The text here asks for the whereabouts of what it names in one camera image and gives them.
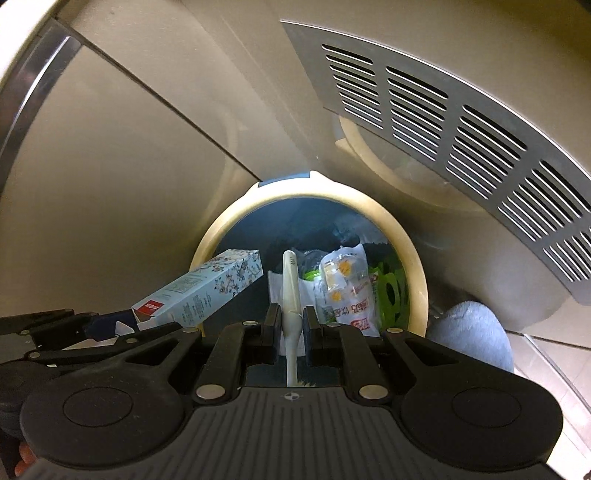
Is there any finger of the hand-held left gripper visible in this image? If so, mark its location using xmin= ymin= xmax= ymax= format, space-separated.
xmin=27 ymin=321 xmax=184 ymax=368
xmin=0 ymin=309 xmax=134 ymax=345

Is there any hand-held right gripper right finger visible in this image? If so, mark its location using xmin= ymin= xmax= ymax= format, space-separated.
xmin=302 ymin=305 xmax=463 ymax=401

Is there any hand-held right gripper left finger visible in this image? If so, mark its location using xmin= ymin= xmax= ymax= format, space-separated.
xmin=122 ymin=303 xmax=283 ymax=401

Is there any cream toothbrush with teal head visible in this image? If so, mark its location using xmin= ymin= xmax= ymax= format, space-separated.
xmin=281 ymin=248 xmax=304 ymax=387

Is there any clear snack bag red print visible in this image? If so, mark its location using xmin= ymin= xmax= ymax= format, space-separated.
xmin=318 ymin=244 xmax=383 ymax=338

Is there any patterned toothpaste box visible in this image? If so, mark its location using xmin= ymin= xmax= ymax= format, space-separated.
xmin=130 ymin=248 xmax=263 ymax=332

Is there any round cream-rimmed trash bin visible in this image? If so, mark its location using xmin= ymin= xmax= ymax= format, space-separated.
xmin=189 ymin=170 xmax=428 ymax=389

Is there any person's left hand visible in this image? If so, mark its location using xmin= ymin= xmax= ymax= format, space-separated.
xmin=13 ymin=440 xmax=39 ymax=479

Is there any grey fuzzy slipper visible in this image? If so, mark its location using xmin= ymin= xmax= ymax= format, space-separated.
xmin=427 ymin=301 xmax=515 ymax=373

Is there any chrome cabinet edge strip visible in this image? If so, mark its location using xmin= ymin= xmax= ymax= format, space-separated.
xmin=0 ymin=34 xmax=85 ymax=154

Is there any grey slotted vent grille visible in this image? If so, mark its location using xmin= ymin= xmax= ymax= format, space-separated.
xmin=281 ymin=19 xmax=591 ymax=306

